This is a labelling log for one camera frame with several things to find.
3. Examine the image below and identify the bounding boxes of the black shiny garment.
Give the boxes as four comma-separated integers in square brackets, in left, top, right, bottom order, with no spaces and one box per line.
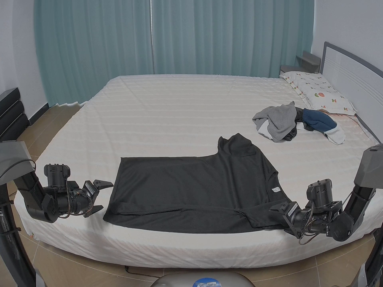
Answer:
[283,106,315,143]

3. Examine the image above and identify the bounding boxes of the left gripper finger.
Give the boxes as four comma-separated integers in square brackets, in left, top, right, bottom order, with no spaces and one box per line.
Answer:
[85,205,105,219]
[93,179,114,191]

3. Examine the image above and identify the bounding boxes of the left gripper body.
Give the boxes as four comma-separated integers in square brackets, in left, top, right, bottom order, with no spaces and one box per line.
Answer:
[67,180,100,218]

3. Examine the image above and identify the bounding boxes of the bed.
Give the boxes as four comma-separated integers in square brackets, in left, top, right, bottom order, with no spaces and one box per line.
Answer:
[13,41,383,270]

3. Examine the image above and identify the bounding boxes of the blue-green curtain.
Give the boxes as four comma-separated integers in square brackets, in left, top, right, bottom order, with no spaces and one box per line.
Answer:
[34,0,154,107]
[152,0,315,78]

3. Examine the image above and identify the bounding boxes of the grey bedside table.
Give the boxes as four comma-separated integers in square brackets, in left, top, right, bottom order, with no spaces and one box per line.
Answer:
[280,50,321,78]

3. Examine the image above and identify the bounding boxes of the black T-shirt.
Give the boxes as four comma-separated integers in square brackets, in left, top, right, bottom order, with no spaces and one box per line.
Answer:
[103,133,297,234]

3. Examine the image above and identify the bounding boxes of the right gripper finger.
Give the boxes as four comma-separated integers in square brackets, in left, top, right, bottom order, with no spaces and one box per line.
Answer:
[268,202,292,213]
[284,224,301,239]

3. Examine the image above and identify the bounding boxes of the white printed pillow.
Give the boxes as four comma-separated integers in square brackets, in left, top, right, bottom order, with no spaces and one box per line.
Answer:
[280,71,358,116]

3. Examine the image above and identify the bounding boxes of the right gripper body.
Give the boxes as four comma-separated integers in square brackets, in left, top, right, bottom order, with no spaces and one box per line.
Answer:
[284,202,313,236]

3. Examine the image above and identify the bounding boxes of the blue and white garment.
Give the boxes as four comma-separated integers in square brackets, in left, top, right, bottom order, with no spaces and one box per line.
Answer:
[302,108,345,145]

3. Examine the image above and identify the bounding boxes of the black chest of drawers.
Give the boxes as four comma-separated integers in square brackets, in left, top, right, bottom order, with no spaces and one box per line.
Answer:
[0,87,30,143]

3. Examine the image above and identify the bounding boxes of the black cable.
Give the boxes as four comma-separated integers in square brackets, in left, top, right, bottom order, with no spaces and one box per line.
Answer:
[124,266,159,279]
[0,159,37,180]

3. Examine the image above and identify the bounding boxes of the grey garment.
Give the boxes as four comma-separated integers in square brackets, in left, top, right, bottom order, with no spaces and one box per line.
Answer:
[252,101,298,143]

